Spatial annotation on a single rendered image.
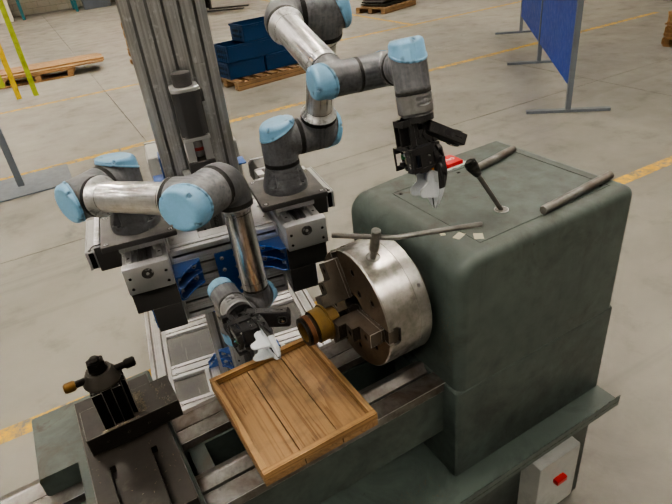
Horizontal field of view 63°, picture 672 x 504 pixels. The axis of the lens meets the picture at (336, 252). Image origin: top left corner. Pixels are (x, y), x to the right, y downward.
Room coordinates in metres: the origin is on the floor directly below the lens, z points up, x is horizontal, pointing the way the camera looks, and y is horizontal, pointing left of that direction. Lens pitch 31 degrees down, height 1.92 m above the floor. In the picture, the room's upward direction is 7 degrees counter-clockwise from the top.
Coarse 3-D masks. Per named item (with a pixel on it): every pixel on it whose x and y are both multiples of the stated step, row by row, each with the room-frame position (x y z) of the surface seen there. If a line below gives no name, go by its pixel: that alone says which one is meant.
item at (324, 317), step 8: (312, 312) 1.05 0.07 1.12; (320, 312) 1.05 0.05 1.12; (328, 312) 1.06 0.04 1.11; (336, 312) 1.06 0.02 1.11; (296, 320) 1.06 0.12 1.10; (304, 320) 1.04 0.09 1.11; (312, 320) 1.04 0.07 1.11; (320, 320) 1.03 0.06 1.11; (328, 320) 1.03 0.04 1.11; (304, 328) 1.06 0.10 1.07; (312, 328) 1.02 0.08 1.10; (320, 328) 1.02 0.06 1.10; (328, 328) 1.02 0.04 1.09; (304, 336) 1.05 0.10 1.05; (312, 336) 1.01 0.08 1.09; (320, 336) 1.02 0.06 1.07; (328, 336) 1.02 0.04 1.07; (312, 344) 1.01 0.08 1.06
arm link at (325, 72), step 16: (272, 0) 1.53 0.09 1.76; (288, 0) 1.52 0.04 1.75; (272, 16) 1.47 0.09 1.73; (288, 16) 1.45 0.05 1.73; (272, 32) 1.47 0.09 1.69; (288, 32) 1.38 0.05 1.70; (304, 32) 1.35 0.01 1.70; (288, 48) 1.37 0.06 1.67; (304, 48) 1.29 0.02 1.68; (320, 48) 1.26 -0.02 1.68; (304, 64) 1.27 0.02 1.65; (320, 64) 1.19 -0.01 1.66; (336, 64) 1.18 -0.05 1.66; (352, 64) 1.19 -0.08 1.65; (320, 80) 1.15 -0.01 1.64; (336, 80) 1.16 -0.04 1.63; (352, 80) 1.17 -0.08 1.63; (320, 96) 1.16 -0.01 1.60; (336, 96) 1.17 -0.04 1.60
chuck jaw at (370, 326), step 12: (360, 312) 1.06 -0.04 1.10; (336, 324) 1.02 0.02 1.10; (348, 324) 1.02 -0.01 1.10; (360, 324) 1.01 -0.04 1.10; (372, 324) 1.01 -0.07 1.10; (348, 336) 1.02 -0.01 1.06; (360, 336) 1.00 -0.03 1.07; (372, 336) 0.97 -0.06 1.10; (384, 336) 0.98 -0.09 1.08; (396, 336) 0.98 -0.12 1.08
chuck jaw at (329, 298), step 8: (336, 256) 1.16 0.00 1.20; (320, 264) 1.15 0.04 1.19; (328, 264) 1.14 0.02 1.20; (336, 264) 1.14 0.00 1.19; (328, 272) 1.12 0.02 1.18; (336, 272) 1.13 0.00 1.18; (328, 280) 1.11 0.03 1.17; (336, 280) 1.12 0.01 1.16; (344, 280) 1.12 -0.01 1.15; (320, 288) 1.12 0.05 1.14; (328, 288) 1.10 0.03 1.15; (336, 288) 1.11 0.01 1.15; (344, 288) 1.11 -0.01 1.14; (320, 296) 1.09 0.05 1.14; (328, 296) 1.09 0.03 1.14; (336, 296) 1.09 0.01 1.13; (344, 296) 1.10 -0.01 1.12; (320, 304) 1.09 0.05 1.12; (328, 304) 1.08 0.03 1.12
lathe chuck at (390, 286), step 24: (360, 240) 1.18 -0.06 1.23; (360, 264) 1.07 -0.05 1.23; (384, 264) 1.07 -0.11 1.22; (360, 288) 1.07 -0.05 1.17; (384, 288) 1.02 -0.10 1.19; (408, 288) 1.03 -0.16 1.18; (384, 312) 0.98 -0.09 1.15; (408, 312) 1.00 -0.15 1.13; (408, 336) 0.99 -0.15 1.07; (384, 360) 0.99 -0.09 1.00
